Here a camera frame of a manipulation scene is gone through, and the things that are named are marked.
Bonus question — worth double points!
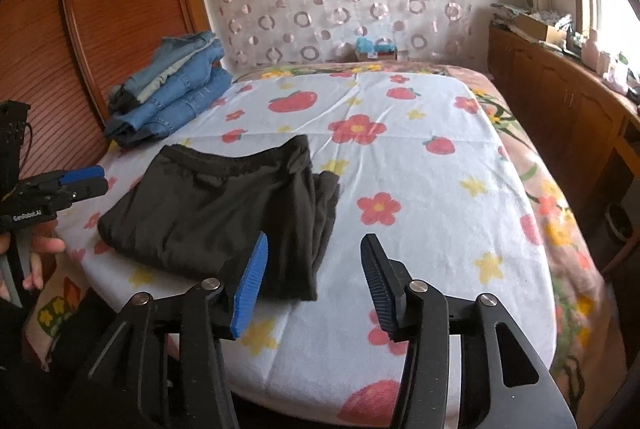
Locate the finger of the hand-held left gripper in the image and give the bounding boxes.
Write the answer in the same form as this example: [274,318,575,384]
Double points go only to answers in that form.
[20,165,106,190]
[45,179,109,211]

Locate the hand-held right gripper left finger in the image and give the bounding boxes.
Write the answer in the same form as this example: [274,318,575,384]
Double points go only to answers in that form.
[65,231,271,429]

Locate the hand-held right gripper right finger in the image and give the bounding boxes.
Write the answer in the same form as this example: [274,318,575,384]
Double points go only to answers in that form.
[360,233,578,429]

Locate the black pants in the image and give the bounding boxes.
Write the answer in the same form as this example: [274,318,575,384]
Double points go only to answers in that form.
[97,134,342,303]

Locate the person's left hand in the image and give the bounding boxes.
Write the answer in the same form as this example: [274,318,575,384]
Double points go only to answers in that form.
[23,234,67,292]

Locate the dark blue folded jeans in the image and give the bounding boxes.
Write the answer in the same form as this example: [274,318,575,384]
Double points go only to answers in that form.
[104,96,201,148]

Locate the white strawberry flower bed sheet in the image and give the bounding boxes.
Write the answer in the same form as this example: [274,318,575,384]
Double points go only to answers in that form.
[55,71,560,429]

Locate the light blue folded jeans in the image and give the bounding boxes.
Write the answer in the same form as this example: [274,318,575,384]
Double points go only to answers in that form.
[120,31,224,104]

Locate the wooden headboard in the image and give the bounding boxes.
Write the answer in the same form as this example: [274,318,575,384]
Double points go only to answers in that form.
[0,0,217,192]

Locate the person's black clothing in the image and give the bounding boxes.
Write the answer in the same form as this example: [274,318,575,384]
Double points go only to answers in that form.
[0,294,128,429]

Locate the pink floral blanket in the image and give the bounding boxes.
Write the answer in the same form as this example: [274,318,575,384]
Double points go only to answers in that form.
[25,61,618,415]

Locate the small box with blue cloth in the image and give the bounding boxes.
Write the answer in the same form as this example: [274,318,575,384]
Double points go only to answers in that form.
[354,37,399,62]

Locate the round dark basin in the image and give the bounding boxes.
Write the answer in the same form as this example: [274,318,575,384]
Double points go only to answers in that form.
[604,203,635,241]

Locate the wooden cabinet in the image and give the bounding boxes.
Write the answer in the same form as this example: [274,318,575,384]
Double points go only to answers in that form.
[487,24,640,282]

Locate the open cardboard box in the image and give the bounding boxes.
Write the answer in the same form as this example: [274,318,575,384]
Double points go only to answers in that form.
[514,12,569,46]

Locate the pink vase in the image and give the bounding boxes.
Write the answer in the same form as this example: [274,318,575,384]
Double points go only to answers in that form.
[581,29,603,70]

